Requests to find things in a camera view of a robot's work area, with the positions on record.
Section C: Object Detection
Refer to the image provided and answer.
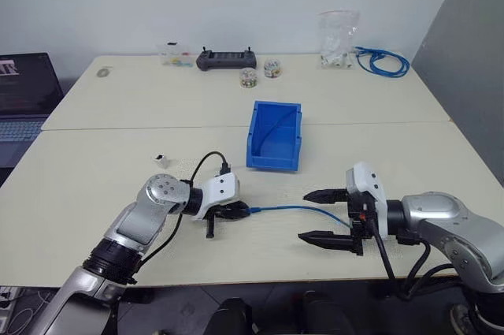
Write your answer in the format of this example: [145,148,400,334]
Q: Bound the dark rounded shape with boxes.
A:
[203,296,254,335]

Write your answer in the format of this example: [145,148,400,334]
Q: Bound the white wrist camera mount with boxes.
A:
[191,171,240,221]
[345,161,389,238]

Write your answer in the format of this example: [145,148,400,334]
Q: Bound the blue plastic bin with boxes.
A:
[245,99,303,173]

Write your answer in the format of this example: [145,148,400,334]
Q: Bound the dark laptop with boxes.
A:
[0,52,65,169]

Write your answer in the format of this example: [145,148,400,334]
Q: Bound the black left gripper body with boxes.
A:
[205,204,232,240]

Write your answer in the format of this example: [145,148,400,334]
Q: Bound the clear bag white couplers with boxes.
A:
[317,9,361,70]

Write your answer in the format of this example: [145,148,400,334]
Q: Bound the white power strip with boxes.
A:
[0,285,20,329]

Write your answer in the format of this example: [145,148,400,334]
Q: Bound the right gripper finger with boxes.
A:
[297,229,356,251]
[302,188,350,206]

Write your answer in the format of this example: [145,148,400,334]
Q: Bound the coiled blue ethernet cable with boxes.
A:
[354,46,411,79]

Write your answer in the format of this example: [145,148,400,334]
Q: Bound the round clear jar coloured beads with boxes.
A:
[263,59,283,80]
[239,68,258,90]

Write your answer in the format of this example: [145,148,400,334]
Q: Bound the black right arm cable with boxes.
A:
[372,228,460,299]

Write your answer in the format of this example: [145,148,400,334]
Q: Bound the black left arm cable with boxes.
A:
[139,151,232,270]

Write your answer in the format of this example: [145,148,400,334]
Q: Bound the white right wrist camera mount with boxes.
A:
[345,161,389,238]

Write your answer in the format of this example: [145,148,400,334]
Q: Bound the small clear plastic box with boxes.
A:
[158,40,191,69]

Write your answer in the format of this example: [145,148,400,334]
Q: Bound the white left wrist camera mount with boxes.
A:
[191,171,240,221]

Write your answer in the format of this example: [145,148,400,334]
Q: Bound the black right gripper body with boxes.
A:
[346,192,378,258]

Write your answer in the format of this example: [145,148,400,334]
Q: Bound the blue ethernet cable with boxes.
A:
[246,204,352,229]
[354,46,411,79]

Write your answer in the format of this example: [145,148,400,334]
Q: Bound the black handheld remote controller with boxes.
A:
[195,47,258,73]

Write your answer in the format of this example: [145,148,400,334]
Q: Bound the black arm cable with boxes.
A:
[372,228,460,299]
[139,151,232,270]

